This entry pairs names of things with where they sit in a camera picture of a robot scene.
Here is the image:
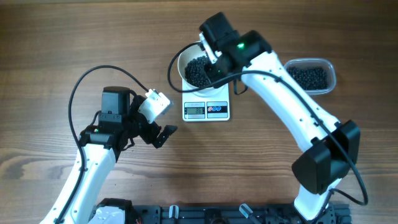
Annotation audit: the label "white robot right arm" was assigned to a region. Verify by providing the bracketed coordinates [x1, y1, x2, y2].
[199, 12, 364, 223]

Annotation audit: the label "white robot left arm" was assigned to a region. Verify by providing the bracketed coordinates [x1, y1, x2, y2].
[42, 91, 177, 223]

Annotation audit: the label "white digital kitchen scale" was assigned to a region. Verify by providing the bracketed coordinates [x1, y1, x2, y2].
[182, 84, 230, 122]

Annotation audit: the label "black beans in bowl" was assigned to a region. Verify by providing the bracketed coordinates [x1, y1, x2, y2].
[185, 56, 213, 88]

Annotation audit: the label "white bowl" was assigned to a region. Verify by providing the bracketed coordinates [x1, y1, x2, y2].
[177, 42, 208, 94]

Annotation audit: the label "pile of black beans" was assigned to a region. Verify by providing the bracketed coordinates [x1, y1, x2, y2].
[287, 67, 328, 90]

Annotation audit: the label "clear plastic bean container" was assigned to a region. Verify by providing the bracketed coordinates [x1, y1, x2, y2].
[284, 58, 336, 95]

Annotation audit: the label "black left camera cable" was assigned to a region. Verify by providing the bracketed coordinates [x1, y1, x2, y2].
[54, 65, 150, 224]

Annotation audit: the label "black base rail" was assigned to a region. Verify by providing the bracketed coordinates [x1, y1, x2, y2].
[90, 203, 352, 224]

